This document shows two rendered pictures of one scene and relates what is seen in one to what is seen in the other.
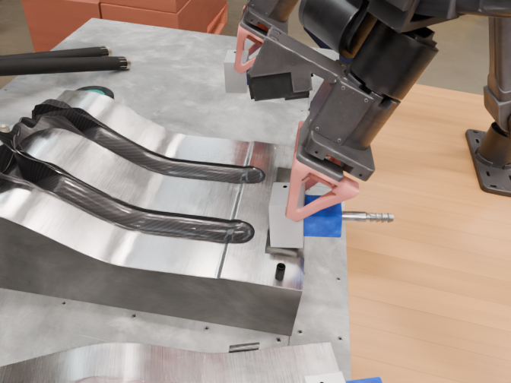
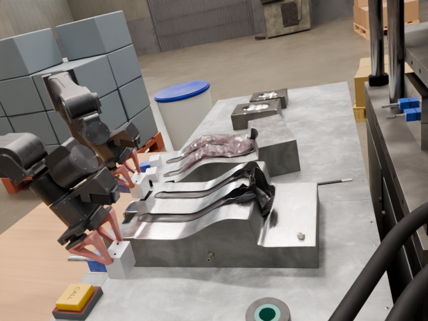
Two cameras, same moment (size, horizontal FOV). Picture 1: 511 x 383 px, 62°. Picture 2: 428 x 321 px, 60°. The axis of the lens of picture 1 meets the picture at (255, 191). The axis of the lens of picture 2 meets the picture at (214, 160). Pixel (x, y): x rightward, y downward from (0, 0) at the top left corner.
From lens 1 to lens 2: 1.26 m
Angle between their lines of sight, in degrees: 113
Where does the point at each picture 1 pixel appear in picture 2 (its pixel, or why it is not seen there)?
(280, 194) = (140, 177)
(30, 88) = not seen: outside the picture
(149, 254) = (196, 185)
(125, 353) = (200, 163)
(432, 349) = not seen: hidden behind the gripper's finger
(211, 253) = (172, 188)
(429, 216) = (51, 265)
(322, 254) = not seen: hidden behind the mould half
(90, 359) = (209, 160)
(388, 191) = (57, 279)
